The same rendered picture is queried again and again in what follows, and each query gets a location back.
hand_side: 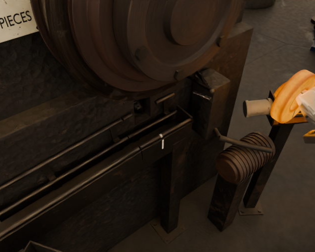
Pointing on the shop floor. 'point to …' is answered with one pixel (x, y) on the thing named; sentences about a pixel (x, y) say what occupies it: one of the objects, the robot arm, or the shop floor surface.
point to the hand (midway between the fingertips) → (296, 92)
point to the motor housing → (236, 177)
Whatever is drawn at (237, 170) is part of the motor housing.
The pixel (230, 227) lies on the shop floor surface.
